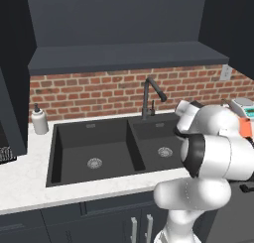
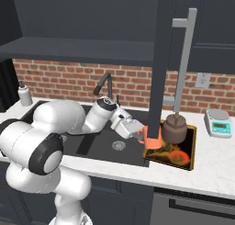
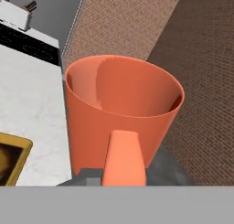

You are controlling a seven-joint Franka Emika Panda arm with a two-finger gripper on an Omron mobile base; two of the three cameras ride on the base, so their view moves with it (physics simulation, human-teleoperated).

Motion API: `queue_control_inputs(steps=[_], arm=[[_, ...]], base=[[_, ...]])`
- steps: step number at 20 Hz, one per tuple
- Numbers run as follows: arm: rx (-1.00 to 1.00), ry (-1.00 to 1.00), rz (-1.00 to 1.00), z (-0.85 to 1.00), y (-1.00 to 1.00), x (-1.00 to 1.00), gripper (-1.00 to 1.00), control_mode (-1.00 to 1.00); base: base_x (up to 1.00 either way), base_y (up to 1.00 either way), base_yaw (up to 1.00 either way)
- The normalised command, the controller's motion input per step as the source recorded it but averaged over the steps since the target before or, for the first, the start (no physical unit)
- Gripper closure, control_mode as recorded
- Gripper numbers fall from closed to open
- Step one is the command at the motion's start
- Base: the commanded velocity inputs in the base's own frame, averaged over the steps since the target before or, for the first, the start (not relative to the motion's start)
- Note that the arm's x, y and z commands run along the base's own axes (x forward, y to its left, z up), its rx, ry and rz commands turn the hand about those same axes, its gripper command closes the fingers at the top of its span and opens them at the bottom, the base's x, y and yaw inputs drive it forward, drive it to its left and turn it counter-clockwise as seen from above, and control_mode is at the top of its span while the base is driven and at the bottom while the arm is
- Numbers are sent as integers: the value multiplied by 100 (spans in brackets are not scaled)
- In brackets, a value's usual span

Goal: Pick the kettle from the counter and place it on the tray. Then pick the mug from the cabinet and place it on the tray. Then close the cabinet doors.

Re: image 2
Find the grey soap dispenser bottle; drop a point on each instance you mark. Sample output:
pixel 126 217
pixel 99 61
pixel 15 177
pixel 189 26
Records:
pixel 25 95

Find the black tray with gold rim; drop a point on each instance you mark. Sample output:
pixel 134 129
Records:
pixel 183 156

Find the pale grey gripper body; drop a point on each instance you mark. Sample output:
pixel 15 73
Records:
pixel 130 129

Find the orange mug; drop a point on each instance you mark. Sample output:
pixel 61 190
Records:
pixel 152 142

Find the grey dishwasher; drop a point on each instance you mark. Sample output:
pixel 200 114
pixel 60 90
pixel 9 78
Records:
pixel 189 216

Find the black sink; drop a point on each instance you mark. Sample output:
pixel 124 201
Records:
pixel 101 149

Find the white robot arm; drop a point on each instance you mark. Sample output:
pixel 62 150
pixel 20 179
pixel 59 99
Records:
pixel 58 118

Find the dark closed cabinet door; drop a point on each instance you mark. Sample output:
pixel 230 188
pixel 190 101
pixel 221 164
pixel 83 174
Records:
pixel 211 29

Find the brown kettle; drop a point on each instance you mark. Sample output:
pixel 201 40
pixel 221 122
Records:
pixel 174 129

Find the white kitchen scale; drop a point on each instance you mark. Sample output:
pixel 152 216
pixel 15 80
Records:
pixel 218 123

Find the dark tall cabinet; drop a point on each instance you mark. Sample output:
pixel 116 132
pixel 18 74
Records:
pixel 7 84

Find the grey wall socket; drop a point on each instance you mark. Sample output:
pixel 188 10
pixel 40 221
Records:
pixel 203 80

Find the dark base cabinets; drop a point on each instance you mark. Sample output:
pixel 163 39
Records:
pixel 122 204

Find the dark grey tap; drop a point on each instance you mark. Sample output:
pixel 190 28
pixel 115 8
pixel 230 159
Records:
pixel 105 80

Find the dark open wall cabinet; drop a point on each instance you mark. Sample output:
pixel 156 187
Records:
pixel 79 36

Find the dark open cabinet door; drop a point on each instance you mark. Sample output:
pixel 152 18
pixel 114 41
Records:
pixel 160 66

